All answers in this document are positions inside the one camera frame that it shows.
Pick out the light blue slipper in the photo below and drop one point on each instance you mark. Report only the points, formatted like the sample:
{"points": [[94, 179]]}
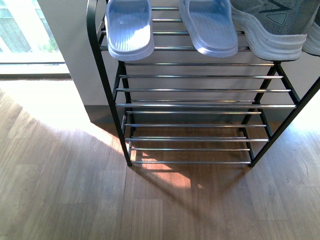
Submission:
{"points": [[210, 26], [129, 29]]}

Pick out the grey knit sneaker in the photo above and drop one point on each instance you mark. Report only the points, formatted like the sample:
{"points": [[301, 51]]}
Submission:
{"points": [[312, 43], [277, 30]]}

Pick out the black metal shoe rack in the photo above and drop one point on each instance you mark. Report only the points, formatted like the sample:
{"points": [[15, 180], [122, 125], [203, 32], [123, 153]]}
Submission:
{"points": [[175, 107]]}

